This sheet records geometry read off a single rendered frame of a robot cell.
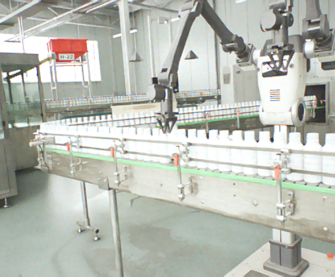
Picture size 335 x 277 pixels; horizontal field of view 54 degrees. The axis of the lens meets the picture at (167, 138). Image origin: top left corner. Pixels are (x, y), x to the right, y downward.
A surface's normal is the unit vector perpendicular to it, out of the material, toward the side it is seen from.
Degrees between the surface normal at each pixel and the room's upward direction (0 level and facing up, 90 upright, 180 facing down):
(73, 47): 89
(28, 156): 90
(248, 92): 90
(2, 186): 90
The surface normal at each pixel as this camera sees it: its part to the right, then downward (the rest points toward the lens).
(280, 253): -0.69, 0.14
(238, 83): 0.47, 0.09
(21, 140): 0.73, 0.04
